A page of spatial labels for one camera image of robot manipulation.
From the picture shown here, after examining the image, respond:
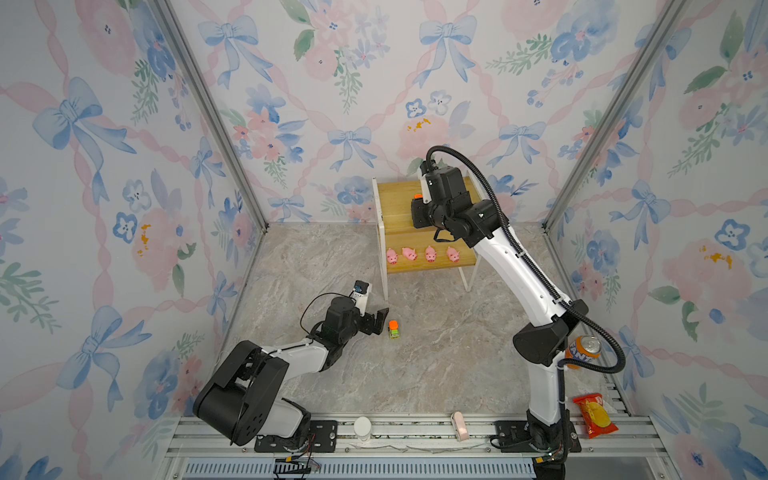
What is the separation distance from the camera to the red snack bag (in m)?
0.76

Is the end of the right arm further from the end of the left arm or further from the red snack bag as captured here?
the red snack bag

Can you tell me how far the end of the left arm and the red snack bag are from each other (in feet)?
1.83

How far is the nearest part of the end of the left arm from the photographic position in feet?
2.63
